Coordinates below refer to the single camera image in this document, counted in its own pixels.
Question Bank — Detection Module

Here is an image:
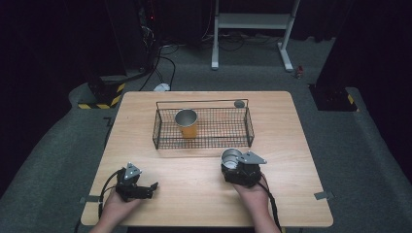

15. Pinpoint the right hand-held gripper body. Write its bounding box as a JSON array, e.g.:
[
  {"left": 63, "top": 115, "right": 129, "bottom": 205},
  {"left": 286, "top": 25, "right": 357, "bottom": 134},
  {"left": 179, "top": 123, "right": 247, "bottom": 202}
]
[{"left": 222, "top": 150, "right": 268, "bottom": 188}]

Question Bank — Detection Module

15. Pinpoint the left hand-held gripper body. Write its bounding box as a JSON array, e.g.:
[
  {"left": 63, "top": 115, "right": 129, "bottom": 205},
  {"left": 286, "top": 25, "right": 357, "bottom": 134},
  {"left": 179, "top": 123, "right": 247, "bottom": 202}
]
[{"left": 115, "top": 161, "right": 144, "bottom": 203}]

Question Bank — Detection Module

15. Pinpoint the black wire basket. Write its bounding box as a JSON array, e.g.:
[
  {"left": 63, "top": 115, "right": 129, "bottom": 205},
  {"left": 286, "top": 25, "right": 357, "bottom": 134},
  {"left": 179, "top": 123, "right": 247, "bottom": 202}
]
[{"left": 152, "top": 98, "right": 256, "bottom": 150}]

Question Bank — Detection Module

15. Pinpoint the orange steel cup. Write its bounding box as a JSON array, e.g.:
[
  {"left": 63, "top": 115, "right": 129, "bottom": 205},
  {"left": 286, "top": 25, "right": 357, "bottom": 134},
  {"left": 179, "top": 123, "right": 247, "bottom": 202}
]
[{"left": 174, "top": 108, "right": 199, "bottom": 140}]

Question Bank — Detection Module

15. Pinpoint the person's left hand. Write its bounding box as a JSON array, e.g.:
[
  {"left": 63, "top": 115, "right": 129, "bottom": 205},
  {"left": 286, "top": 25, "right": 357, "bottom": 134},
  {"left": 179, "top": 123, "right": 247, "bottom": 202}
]
[{"left": 101, "top": 188, "right": 144, "bottom": 222}]

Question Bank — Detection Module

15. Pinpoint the person's right hand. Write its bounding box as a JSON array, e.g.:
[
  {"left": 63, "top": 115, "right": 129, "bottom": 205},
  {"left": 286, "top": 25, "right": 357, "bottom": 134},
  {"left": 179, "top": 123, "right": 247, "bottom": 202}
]
[{"left": 231, "top": 174, "right": 272, "bottom": 213}]

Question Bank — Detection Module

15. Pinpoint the grey tape strip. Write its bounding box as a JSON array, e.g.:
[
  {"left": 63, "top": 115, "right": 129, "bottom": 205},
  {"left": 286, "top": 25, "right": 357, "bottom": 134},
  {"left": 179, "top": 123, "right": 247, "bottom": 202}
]
[
  {"left": 313, "top": 190, "right": 336, "bottom": 201},
  {"left": 79, "top": 195, "right": 104, "bottom": 205}
]

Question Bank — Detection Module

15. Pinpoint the yellow black striped stand base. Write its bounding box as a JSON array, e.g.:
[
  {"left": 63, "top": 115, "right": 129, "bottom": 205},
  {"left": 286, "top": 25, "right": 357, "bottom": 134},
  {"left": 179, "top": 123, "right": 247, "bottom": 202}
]
[{"left": 77, "top": 76, "right": 126, "bottom": 111}]

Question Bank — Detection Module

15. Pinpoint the black stand base yellow mark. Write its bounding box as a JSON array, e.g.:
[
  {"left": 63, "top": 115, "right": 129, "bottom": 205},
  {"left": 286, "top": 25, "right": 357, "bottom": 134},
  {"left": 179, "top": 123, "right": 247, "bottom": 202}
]
[{"left": 309, "top": 83, "right": 360, "bottom": 113}]

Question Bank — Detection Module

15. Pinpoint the white metal stand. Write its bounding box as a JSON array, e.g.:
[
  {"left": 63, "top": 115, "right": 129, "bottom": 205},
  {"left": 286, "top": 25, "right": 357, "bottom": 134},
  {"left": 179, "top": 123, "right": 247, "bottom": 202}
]
[{"left": 211, "top": 0, "right": 301, "bottom": 73}]

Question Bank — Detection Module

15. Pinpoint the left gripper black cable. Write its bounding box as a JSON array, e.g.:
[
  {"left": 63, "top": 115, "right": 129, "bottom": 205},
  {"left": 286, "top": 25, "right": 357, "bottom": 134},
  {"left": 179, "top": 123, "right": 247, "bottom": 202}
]
[{"left": 97, "top": 169, "right": 124, "bottom": 218}]

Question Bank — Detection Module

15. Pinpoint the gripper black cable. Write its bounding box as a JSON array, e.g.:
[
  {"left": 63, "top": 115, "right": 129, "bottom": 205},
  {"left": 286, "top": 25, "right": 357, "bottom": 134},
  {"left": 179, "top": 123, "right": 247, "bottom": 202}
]
[
  {"left": 257, "top": 182, "right": 284, "bottom": 233},
  {"left": 97, "top": 169, "right": 124, "bottom": 218}
]

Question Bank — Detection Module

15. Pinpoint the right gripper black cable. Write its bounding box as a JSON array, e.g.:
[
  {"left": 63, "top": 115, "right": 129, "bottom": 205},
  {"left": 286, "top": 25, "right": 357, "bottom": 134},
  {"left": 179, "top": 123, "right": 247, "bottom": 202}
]
[{"left": 257, "top": 182, "right": 284, "bottom": 233}]

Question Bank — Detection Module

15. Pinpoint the black floor cable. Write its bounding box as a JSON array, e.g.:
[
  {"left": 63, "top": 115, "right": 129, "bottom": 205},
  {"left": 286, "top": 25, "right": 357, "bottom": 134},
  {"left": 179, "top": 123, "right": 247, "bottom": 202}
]
[{"left": 138, "top": 45, "right": 180, "bottom": 92}]

